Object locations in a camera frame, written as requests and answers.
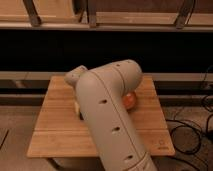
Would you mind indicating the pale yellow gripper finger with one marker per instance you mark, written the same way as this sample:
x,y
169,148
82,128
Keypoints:
x,y
77,108

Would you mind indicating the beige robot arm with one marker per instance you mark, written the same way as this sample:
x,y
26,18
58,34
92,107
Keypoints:
x,y
99,93

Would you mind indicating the orange ball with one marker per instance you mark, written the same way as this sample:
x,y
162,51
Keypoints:
x,y
129,100

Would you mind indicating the wooden shelf frame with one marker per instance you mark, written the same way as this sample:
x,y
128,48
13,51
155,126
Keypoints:
x,y
108,15

